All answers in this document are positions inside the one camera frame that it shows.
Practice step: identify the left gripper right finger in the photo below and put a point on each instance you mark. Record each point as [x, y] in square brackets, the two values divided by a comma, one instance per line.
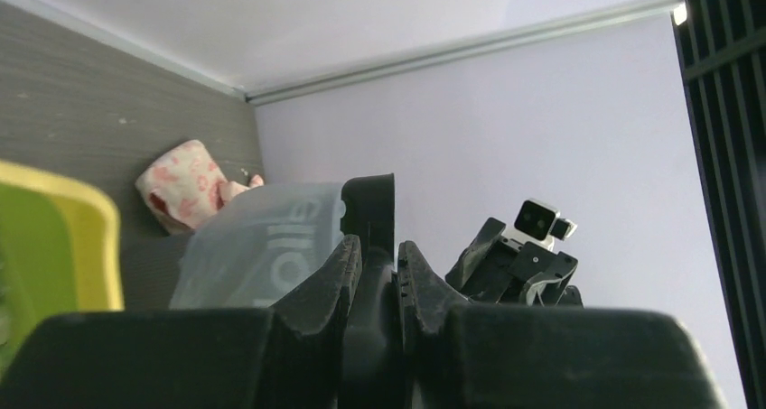
[461, 354]

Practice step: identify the yellow litter box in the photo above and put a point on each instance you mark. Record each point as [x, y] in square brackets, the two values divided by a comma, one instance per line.
[59, 251]

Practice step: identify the black litter scoop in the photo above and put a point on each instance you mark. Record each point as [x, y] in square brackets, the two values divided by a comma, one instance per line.
[372, 373]

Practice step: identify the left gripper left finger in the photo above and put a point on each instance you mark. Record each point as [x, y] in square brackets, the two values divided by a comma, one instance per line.
[287, 355]

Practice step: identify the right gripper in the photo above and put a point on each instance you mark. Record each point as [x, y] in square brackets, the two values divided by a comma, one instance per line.
[501, 274]

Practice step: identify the blue bag lined bin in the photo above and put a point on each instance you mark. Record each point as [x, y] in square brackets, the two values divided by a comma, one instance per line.
[260, 246]

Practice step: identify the pink patterned cloth bag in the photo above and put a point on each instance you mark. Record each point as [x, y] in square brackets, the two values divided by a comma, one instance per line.
[185, 187]

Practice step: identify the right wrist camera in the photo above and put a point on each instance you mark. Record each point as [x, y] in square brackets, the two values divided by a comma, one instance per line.
[540, 224]

